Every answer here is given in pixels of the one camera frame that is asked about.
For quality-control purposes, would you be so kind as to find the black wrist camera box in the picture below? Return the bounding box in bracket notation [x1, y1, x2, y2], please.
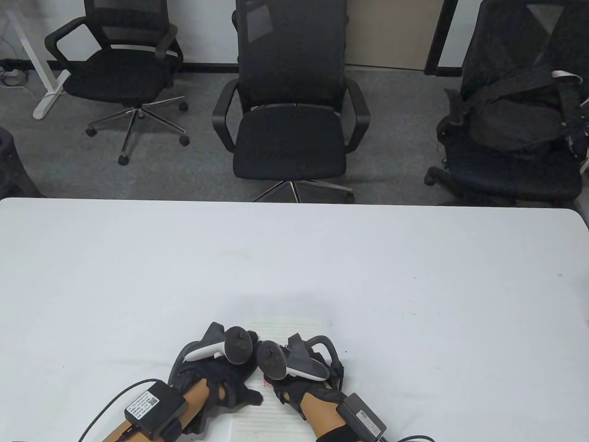
[124, 382, 187, 440]
[336, 393, 388, 442]

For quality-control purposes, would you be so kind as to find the white lined paper sheet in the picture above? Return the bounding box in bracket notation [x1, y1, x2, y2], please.
[229, 315, 323, 442]

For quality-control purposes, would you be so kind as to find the grey white handheld controller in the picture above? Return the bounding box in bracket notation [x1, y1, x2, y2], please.
[167, 322, 254, 383]
[256, 335, 344, 382]

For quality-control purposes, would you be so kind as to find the black chair holding bag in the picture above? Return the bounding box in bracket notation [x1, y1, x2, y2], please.
[424, 0, 589, 206]

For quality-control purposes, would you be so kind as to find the black high-back mesh chair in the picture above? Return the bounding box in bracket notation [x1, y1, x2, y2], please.
[212, 0, 371, 204]

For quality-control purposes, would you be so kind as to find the black wrist strap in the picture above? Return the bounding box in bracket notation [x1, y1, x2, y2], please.
[317, 426, 369, 442]
[159, 417, 185, 442]

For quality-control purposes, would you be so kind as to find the white desk leg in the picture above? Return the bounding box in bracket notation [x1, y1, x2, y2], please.
[5, 9, 72, 120]

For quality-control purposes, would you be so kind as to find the beige door panel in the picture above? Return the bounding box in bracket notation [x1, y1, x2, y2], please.
[345, 0, 446, 71]

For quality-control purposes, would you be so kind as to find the person's left hand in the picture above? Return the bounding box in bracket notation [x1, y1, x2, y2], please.
[173, 329, 264, 417]

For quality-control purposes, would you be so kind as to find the person's right forearm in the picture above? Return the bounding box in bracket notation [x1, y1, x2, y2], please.
[298, 395, 357, 442]

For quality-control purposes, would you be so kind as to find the black chair with chrome base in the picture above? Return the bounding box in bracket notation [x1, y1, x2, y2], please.
[45, 0, 191, 166]

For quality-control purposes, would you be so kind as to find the black bag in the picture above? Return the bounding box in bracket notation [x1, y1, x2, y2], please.
[449, 62, 586, 162]

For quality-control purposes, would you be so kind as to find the black door frame post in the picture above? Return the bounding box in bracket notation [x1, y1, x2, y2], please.
[423, 0, 463, 77]

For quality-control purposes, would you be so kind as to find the person's right hand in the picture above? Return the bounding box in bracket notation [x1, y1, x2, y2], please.
[265, 350, 348, 420]

